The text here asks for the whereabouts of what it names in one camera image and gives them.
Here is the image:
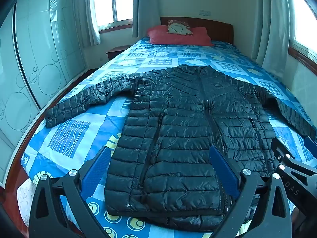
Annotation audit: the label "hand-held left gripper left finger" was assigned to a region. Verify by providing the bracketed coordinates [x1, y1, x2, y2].
[29, 146, 112, 238]

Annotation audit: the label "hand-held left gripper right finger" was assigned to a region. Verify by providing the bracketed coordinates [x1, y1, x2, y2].
[209, 146, 293, 238]

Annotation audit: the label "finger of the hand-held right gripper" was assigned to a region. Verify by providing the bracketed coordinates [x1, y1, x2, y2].
[271, 137, 317, 201]
[304, 136, 317, 155]

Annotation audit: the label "black puffer jacket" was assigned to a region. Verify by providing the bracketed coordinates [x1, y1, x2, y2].
[45, 64, 317, 232]

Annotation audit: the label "bed with blue patterned sheet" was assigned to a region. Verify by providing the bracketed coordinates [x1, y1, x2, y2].
[21, 37, 317, 238]

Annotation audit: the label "long pale curtain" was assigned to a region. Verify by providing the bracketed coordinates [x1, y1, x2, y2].
[251, 0, 291, 78]

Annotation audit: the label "wooden nightstand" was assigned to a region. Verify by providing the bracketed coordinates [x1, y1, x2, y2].
[106, 45, 133, 61]

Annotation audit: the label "red pillow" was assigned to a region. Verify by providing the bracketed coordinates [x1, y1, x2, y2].
[147, 25, 215, 46]

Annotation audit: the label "white curtain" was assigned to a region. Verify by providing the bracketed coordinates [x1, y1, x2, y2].
[84, 0, 101, 46]

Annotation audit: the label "dark wooden headboard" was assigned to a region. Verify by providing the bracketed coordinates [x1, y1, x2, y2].
[160, 17, 234, 45]

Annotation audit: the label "small printed cushion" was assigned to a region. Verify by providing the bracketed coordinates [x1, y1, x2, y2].
[167, 19, 194, 36]

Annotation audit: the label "window with wooden sill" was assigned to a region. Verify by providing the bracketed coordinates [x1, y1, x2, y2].
[93, 0, 135, 33]

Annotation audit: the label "reddish wooden bed frame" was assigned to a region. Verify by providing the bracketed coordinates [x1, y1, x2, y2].
[0, 69, 99, 238]

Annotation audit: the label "window with wooden frame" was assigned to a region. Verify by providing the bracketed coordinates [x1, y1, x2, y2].
[287, 0, 317, 67]

